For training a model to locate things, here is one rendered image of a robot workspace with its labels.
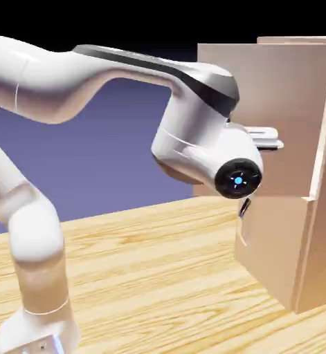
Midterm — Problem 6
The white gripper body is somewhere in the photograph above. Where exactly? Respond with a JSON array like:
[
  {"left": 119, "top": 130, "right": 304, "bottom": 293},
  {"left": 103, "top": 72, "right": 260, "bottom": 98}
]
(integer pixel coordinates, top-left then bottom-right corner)
[{"left": 244, "top": 125, "right": 285, "bottom": 151}]

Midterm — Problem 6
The large light wood cabinet door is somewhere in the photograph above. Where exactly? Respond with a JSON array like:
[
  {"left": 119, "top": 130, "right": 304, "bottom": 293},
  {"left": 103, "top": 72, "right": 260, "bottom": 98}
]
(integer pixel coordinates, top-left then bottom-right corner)
[{"left": 192, "top": 42, "right": 326, "bottom": 199}]

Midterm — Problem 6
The curved metal door handle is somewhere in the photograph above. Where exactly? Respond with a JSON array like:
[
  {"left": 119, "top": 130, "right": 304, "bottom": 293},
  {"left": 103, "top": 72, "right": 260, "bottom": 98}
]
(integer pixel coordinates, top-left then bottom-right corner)
[{"left": 235, "top": 196, "right": 253, "bottom": 248}]

